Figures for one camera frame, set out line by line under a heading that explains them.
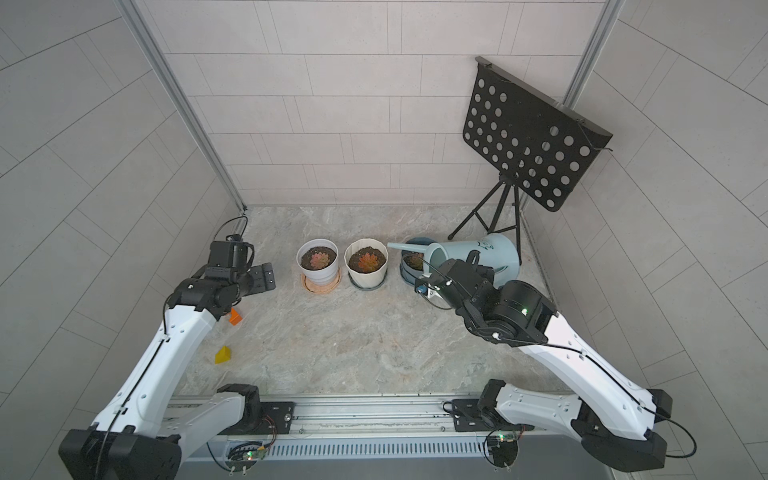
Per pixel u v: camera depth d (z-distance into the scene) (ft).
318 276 2.94
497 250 2.27
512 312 1.25
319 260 2.97
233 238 2.16
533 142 2.41
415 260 2.99
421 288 1.78
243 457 2.15
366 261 2.92
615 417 1.19
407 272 2.85
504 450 2.25
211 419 1.69
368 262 2.92
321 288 3.07
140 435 1.20
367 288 3.05
